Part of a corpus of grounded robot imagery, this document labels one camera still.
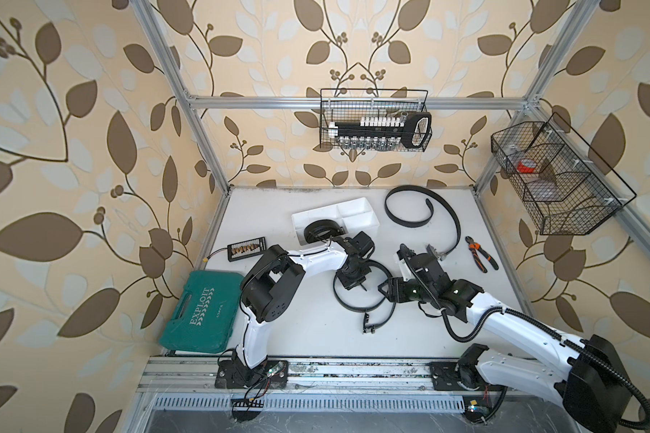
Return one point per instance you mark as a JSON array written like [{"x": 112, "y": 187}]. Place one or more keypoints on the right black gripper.
[{"x": 394, "y": 286}]

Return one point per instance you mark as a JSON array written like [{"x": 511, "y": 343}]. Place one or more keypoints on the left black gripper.
[{"x": 350, "y": 283}]

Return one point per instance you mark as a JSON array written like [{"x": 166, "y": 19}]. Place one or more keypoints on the white divided storage tray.
[{"x": 353, "y": 216}]

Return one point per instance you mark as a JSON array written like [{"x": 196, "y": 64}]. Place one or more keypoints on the black belt front loop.
[{"x": 322, "y": 230}]

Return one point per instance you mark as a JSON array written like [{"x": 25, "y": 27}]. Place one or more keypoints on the black belt long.
[{"x": 367, "y": 326}]

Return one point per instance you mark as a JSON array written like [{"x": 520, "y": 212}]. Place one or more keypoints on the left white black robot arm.
[{"x": 270, "y": 286}]

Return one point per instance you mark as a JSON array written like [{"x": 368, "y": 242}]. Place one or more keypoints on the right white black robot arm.
[{"x": 508, "y": 348}]

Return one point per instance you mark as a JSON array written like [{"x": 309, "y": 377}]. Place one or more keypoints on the black belt back right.
[{"x": 430, "y": 198}]

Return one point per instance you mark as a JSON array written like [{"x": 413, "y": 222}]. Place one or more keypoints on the orange black pliers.
[{"x": 480, "y": 255}]

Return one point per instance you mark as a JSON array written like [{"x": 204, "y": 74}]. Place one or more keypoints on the black bit holder box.
[{"x": 246, "y": 249}]

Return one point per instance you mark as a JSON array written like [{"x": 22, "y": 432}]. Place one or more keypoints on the red item in basket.
[{"x": 526, "y": 166}]

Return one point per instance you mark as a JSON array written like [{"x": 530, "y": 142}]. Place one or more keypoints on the green plastic tool case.
[{"x": 203, "y": 319}]

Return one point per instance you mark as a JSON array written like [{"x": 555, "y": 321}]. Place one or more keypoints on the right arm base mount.
[{"x": 448, "y": 376}]

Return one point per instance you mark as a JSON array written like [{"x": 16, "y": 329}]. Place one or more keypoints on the back wire basket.
[{"x": 350, "y": 104}]

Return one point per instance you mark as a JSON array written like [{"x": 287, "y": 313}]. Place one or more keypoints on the wire basket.
[
  {"x": 575, "y": 188},
  {"x": 350, "y": 104}
]

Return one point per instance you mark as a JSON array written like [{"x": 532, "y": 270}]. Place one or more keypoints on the black socket set rail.
[{"x": 411, "y": 131}]

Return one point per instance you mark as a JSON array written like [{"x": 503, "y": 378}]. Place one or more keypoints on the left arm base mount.
[{"x": 232, "y": 374}]

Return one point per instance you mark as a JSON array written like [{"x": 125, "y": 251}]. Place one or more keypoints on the right wire basket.
[{"x": 575, "y": 188}]

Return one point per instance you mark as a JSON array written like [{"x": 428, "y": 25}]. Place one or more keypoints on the aluminium front rail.
[{"x": 306, "y": 375}]

